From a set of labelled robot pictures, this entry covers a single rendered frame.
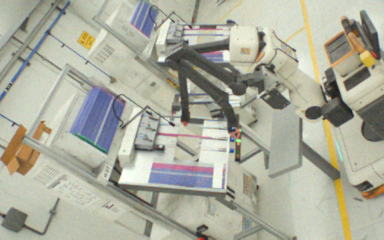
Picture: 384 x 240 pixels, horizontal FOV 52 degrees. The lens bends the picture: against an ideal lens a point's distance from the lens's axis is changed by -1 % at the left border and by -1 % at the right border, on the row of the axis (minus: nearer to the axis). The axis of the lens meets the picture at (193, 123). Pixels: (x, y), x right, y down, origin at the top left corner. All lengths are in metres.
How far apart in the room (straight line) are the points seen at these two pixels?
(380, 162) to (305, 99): 0.59
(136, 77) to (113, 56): 0.30
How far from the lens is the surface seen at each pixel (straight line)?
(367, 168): 2.58
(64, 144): 2.69
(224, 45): 2.44
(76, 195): 2.91
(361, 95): 2.18
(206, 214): 2.88
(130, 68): 3.84
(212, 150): 2.84
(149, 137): 2.85
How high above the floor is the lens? 2.14
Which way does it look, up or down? 24 degrees down
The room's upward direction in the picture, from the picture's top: 54 degrees counter-clockwise
